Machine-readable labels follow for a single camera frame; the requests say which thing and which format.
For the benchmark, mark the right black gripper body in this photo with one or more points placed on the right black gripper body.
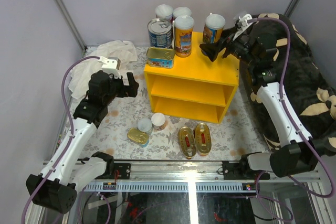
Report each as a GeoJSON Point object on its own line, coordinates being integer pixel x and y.
{"type": "Point", "coordinates": [243, 50]}

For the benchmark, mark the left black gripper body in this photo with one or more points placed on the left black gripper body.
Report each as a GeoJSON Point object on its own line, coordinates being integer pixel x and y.
{"type": "Point", "coordinates": [117, 89]}

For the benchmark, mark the clear jar colourful candy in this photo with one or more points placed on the clear jar colourful candy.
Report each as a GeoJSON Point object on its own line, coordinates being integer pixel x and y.
{"type": "Point", "coordinates": [213, 28]}

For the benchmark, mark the grey lid small can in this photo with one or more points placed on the grey lid small can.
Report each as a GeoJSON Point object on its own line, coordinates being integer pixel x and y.
{"type": "Point", "coordinates": [145, 125]}

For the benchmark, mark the orange blue tall canister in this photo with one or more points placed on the orange blue tall canister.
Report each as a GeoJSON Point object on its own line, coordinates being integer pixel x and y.
{"type": "Point", "coordinates": [183, 28]}

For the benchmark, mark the white lid small can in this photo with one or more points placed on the white lid small can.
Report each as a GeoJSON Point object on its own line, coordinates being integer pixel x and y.
{"type": "Point", "coordinates": [158, 121]}

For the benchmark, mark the gold rectangular tin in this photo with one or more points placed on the gold rectangular tin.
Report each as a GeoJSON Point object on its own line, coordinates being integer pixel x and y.
{"type": "Point", "coordinates": [160, 57]}
{"type": "Point", "coordinates": [138, 137]}

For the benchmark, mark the white red snack canister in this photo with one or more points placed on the white red snack canister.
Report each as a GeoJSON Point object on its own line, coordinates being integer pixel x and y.
{"type": "Point", "coordinates": [181, 11]}

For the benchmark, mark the blue labelled gold-top can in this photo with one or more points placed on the blue labelled gold-top can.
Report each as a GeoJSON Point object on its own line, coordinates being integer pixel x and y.
{"type": "Point", "coordinates": [160, 33]}

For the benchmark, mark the white orange snack canister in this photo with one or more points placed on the white orange snack canister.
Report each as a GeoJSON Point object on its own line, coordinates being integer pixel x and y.
{"type": "Point", "coordinates": [164, 11]}

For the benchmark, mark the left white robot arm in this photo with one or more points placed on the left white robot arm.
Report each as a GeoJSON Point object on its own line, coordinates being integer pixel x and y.
{"type": "Point", "coordinates": [57, 185]}

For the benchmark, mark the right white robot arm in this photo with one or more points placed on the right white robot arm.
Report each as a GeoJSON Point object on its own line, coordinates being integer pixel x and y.
{"type": "Point", "coordinates": [296, 143]}

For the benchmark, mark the crumpled cream cloth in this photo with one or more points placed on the crumpled cream cloth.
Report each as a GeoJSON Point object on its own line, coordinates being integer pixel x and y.
{"type": "Point", "coordinates": [124, 51]}

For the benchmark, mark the yellow wooden shelf cabinet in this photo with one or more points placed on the yellow wooden shelf cabinet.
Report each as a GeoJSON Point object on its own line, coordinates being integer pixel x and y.
{"type": "Point", "coordinates": [194, 88]}

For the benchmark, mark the black floral plush blanket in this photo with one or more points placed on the black floral plush blanket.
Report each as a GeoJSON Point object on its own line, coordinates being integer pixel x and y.
{"type": "Point", "coordinates": [309, 93]}

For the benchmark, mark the gold oval tin left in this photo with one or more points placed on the gold oval tin left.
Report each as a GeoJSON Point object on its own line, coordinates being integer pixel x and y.
{"type": "Point", "coordinates": [187, 142]}

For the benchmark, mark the gold oval tin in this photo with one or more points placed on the gold oval tin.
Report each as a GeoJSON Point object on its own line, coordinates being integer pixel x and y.
{"type": "Point", "coordinates": [203, 139]}
{"type": "Point", "coordinates": [187, 142]}

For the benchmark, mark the gold oval tin right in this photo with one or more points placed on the gold oval tin right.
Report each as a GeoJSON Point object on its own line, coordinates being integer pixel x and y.
{"type": "Point", "coordinates": [203, 139]}

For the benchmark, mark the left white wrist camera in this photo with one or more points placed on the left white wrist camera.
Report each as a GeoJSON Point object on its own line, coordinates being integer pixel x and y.
{"type": "Point", "coordinates": [110, 66]}

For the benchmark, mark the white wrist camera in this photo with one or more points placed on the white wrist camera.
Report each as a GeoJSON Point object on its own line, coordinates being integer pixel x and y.
{"type": "Point", "coordinates": [242, 23]}
{"type": "Point", "coordinates": [110, 66]}

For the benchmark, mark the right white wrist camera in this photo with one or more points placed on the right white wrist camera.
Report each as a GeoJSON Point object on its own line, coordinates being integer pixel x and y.
{"type": "Point", "coordinates": [242, 23]}

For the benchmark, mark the aluminium mounting rail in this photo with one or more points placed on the aluminium mounting rail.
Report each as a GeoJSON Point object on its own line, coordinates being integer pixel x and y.
{"type": "Point", "coordinates": [178, 177]}

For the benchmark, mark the left metal corner post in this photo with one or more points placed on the left metal corner post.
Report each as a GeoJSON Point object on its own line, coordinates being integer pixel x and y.
{"type": "Point", "coordinates": [71, 25]}

